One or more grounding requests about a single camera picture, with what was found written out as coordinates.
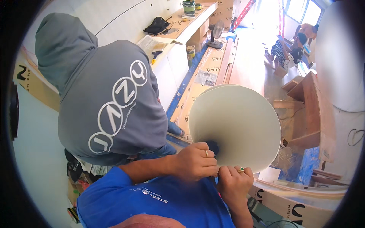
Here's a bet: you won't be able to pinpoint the person's right hand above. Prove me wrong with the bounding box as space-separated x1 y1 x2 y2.
216 165 254 204

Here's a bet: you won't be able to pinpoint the person's left hand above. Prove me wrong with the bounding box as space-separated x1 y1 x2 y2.
171 142 220 182

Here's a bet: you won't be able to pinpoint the white laminate sheet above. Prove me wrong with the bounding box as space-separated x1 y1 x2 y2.
188 84 282 174

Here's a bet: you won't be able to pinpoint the printed cardboard box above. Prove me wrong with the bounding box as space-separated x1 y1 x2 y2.
248 179 347 228

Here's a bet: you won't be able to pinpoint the person's body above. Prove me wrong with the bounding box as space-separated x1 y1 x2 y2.
76 166 237 228

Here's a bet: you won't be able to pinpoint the cardboard floor sheet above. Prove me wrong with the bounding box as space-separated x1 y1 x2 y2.
169 46 229 143

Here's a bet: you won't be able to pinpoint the newspaper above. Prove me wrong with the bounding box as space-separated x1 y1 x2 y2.
194 70 218 87

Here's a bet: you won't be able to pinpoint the long white cabinet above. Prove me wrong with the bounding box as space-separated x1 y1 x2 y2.
94 0 219 112

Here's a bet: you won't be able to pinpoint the wooden planks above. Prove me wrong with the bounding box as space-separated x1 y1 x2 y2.
215 37 239 86

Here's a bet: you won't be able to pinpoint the heap of bags and boxes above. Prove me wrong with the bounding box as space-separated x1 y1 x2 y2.
65 148 115 223

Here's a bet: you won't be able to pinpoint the large white board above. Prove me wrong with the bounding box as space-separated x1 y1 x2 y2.
228 28 266 96

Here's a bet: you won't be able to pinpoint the printed paper sheet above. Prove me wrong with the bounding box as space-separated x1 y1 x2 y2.
136 35 161 55

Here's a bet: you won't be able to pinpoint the grey standing fan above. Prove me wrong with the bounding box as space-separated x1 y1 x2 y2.
206 19 226 50

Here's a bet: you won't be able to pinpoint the black bag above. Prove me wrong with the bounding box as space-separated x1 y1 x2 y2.
143 17 172 36

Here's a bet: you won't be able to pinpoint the leaning cardboard sheet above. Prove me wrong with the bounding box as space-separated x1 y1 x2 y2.
209 0 235 31

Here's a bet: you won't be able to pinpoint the green paint can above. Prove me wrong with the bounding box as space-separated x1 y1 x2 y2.
182 0 196 15

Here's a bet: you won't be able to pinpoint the red ladder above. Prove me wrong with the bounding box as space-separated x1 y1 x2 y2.
232 0 256 31

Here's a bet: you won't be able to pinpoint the curved white panel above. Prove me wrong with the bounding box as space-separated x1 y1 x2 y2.
315 0 365 113

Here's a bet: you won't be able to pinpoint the printed cardboard sheet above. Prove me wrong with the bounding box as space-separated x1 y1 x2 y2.
13 53 61 112

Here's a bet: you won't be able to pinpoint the window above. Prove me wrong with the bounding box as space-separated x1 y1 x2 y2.
285 0 323 26

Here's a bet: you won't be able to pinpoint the black cable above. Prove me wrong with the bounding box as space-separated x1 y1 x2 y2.
248 199 298 228

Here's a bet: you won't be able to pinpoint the white cable pile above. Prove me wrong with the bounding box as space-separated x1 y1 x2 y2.
270 145 298 172

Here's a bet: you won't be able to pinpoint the wooden cabinet frame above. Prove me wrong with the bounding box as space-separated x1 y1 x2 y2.
273 71 337 163

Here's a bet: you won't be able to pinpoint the yellow handled scraper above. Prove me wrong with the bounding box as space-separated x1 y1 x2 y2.
151 43 168 65

